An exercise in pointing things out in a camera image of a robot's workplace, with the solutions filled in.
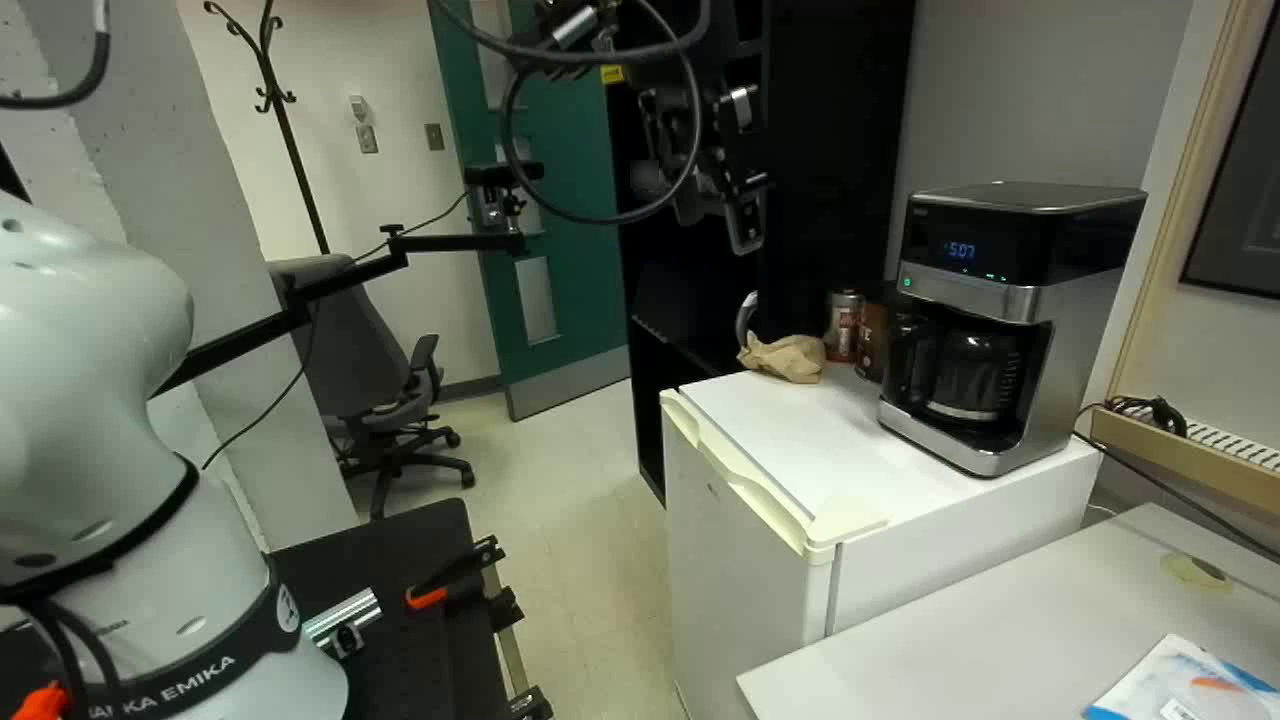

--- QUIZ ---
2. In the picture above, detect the black camera boom stand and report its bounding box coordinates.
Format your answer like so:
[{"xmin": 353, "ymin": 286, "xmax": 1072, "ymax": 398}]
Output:
[{"xmin": 148, "ymin": 154, "xmax": 553, "ymax": 398}]

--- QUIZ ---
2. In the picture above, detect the grey office chair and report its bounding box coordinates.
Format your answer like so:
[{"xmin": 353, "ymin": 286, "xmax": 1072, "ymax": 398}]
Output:
[{"xmin": 269, "ymin": 250, "xmax": 481, "ymax": 521}]

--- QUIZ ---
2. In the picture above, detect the thin black power cable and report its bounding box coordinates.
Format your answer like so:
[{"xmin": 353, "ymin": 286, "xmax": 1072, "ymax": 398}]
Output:
[{"xmin": 1074, "ymin": 426, "xmax": 1280, "ymax": 566}]

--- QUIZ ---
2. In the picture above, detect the white wall switch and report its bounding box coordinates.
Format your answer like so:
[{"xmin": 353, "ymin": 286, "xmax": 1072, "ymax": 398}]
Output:
[{"xmin": 344, "ymin": 91, "xmax": 383, "ymax": 161}]

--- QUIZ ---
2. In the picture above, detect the cream round table grommet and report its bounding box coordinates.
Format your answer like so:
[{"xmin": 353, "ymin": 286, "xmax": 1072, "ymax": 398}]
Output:
[{"xmin": 1164, "ymin": 549, "xmax": 1232, "ymax": 592}]

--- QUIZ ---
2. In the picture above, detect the tall black cabinet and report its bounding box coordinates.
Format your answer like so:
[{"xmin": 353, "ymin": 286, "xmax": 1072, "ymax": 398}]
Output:
[{"xmin": 605, "ymin": 0, "xmax": 920, "ymax": 504}]

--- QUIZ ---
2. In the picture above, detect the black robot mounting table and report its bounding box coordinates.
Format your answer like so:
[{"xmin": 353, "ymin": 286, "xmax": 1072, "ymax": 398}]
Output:
[{"xmin": 0, "ymin": 492, "xmax": 556, "ymax": 720}]

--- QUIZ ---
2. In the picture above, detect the black and steel coffeemaker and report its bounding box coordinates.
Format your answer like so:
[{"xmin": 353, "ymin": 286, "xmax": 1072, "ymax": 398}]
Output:
[{"xmin": 873, "ymin": 181, "xmax": 1147, "ymax": 484}]

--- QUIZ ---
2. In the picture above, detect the crumpled brown paper bag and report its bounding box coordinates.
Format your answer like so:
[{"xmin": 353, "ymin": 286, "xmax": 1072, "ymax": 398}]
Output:
[{"xmin": 733, "ymin": 328, "xmax": 832, "ymax": 385}]

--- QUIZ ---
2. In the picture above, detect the black coat rack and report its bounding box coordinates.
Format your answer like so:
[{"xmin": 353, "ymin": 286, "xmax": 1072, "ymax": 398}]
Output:
[{"xmin": 199, "ymin": 0, "xmax": 335, "ymax": 260}]

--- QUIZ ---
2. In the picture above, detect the orange handled clamp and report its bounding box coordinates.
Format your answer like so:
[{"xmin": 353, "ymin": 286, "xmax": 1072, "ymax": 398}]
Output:
[{"xmin": 398, "ymin": 530, "xmax": 510, "ymax": 619}]

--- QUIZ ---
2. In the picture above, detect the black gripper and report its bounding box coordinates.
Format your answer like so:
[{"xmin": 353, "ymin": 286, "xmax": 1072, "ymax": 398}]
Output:
[{"xmin": 632, "ymin": 76, "xmax": 774, "ymax": 260}]

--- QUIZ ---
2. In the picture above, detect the green door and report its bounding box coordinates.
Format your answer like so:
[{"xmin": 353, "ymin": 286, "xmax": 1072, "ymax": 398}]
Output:
[{"xmin": 422, "ymin": 0, "xmax": 636, "ymax": 425}]

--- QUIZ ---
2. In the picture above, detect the white mini fridge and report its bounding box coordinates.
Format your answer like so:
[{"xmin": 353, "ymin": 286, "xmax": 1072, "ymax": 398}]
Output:
[{"xmin": 655, "ymin": 362, "xmax": 1107, "ymax": 720}]

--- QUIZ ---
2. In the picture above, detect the white ribbed vent strip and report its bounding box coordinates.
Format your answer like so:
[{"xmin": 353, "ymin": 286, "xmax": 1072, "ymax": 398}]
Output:
[{"xmin": 1084, "ymin": 386, "xmax": 1280, "ymax": 521}]

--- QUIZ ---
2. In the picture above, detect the black object on radiator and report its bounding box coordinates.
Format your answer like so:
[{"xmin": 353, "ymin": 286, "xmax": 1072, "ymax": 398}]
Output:
[{"xmin": 1102, "ymin": 386, "xmax": 1193, "ymax": 441}]

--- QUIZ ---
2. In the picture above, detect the thick black hanging cable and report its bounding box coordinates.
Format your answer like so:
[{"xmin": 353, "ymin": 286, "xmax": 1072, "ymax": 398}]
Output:
[{"xmin": 0, "ymin": 0, "xmax": 114, "ymax": 117}]

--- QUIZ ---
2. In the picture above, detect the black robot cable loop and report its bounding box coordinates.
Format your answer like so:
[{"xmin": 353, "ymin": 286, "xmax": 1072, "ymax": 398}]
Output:
[{"xmin": 422, "ymin": 0, "xmax": 721, "ymax": 230}]

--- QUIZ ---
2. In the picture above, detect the brown glass jar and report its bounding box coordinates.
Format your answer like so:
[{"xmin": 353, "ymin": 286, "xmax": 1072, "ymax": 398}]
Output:
[{"xmin": 825, "ymin": 286, "xmax": 890, "ymax": 381}]

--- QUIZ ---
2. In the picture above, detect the blue and white paper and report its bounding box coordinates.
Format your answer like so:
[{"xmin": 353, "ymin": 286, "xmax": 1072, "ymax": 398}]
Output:
[{"xmin": 1079, "ymin": 626, "xmax": 1280, "ymax": 720}]

